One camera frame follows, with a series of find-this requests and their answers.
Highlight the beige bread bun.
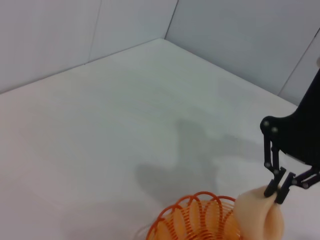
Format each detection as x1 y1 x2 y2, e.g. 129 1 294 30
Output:
234 184 285 240

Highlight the orange woven oval basket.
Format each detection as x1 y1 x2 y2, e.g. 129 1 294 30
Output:
147 191 242 240

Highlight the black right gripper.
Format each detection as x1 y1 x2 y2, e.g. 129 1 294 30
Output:
259 71 320 204

